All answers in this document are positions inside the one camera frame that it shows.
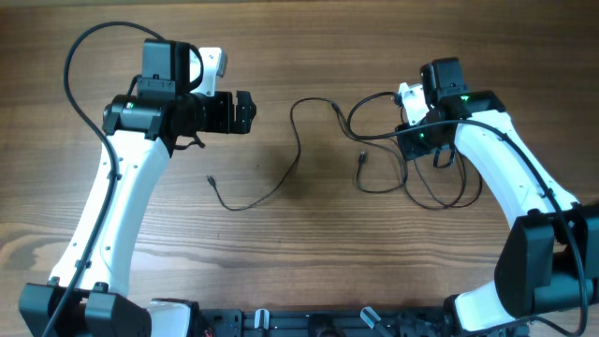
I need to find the thin black usb cable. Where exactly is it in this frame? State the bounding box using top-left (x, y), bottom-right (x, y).
top-left (206, 96), bottom-right (409, 212)

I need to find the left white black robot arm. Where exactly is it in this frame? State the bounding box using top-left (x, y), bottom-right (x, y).
top-left (19, 39), bottom-right (256, 336)

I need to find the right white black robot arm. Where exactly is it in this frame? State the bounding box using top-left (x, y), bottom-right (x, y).
top-left (395, 58), bottom-right (598, 334)

